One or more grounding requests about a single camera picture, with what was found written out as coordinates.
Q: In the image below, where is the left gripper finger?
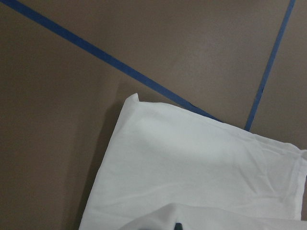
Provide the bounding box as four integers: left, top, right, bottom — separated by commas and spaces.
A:
174, 223, 183, 230

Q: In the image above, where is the white long-sleeve printed shirt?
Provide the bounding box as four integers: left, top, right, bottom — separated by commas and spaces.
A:
80, 94, 307, 230

